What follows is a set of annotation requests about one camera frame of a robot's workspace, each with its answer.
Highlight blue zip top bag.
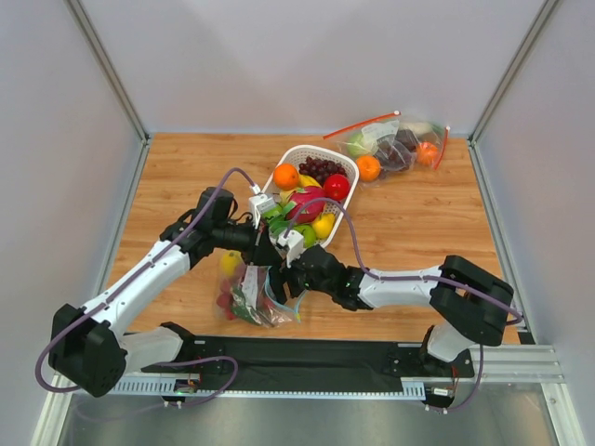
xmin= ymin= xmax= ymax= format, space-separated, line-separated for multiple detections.
xmin=215 ymin=252 xmax=306 ymax=328

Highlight orange fake orange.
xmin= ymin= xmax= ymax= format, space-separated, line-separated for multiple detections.
xmin=272 ymin=164 xmax=299 ymax=190

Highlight pink fake grape bunch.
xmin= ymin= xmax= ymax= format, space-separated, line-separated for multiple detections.
xmin=241 ymin=281 xmax=276 ymax=327

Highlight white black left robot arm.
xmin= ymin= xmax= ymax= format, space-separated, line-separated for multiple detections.
xmin=47 ymin=187 xmax=282 ymax=397

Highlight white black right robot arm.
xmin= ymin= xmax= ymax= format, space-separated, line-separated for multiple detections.
xmin=267 ymin=245 xmax=514 ymax=376

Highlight green fake apple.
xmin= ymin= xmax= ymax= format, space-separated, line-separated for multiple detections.
xmin=294 ymin=224 xmax=317 ymax=248

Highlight yellow fake lemon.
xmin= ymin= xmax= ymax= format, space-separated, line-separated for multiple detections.
xmin=311 ymin=213 xmax=336 ymax=240

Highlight pink fake dragon fruit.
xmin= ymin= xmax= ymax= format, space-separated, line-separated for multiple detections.
xmin=269 ymin=186 xmax=325 ymax=234

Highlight fake lychee bunch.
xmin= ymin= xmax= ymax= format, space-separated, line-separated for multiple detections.
xmin=216 ymin=279 xmax=239 ymax=321

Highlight yellow fake bananas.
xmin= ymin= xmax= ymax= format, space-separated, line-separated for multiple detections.
xmin=279 ymin=175 xmax=321 ymax=203

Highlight red fake apple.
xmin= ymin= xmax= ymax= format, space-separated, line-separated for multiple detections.
xmin=323 ymin=174 xmax=350 ymax=202

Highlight orange in red bag front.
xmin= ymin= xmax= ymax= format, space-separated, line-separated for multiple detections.
xmin=356 ymin=155 xmax=381 ymax=182

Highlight orange in red bag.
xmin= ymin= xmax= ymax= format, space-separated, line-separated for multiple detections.
xmin=416 ymin=141 xmax=440 ymax=166
xmin=356 ymin=155 xmax=381 ymax=182

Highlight pale green fake cabbage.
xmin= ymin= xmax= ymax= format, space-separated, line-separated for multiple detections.
xmin=347 ymin=131 xmax=375 ymax=159

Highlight red zip top bag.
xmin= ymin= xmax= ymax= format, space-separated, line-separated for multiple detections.
xmin=324 ymin=111 xmax=450 ymax=184

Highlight orange in red bag back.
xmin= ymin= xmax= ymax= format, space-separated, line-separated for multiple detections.
xmin=416 ymin=141 xmax=440 ymax=166

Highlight white perforated plastic basket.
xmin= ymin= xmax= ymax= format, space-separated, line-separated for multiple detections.
xmin=278 ymin=144 xmax=360 ymax=247

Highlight dark red grape bunch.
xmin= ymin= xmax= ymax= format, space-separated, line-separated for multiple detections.
xmin=298 ymin=156 xmax=347 ymax=186

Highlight bagged dark grapes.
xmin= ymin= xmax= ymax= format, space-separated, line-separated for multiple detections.
xmin=374 ymin=129 xmax=417 ymax=173

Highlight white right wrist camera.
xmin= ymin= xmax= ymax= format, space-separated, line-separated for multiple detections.
xmin=276 ymin=230 xmax=306 ymax=268

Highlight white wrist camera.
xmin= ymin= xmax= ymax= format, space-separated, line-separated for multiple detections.
xmin=276 ymin=230 xmax=306 ymax=268
xmin=248 ymin=185 xmax=276 ymax=229

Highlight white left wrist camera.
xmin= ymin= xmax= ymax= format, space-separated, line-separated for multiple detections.
xmin=248 ymin=185 xmax=276 ymax=229

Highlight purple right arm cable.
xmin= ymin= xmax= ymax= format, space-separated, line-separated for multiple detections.
xmin=284 ymin=196 xmax=523 ymax=414

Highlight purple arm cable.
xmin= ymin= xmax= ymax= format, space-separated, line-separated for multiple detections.
xmin=284 ymin=196 xmax=523 ymax=414
xmin=34 ymin=166 xmax=259 ymax=407

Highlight white slotted cable duct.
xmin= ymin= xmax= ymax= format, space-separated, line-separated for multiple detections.
xmin=107 ymin=374 xmax=426 ymax=401

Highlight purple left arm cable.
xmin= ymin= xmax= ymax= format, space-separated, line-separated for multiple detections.
xmin=34 ymin=166 xmax=259 ymax=407

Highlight aluminium frame rail left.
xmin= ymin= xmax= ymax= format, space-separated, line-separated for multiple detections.
xmin=66 ymin=1 xmax=147 ymax=282

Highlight aluminium frame rail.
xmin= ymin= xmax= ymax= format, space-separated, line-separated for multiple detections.
xmin=467 ymin=1 xmax=563 ymax=345
xmin=66 ymin=1 xmax=147 ymax=282

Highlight aluminium frame rail right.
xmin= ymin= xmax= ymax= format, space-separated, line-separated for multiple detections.
xmin=467 ymin=1 xmax=563 ymax=345

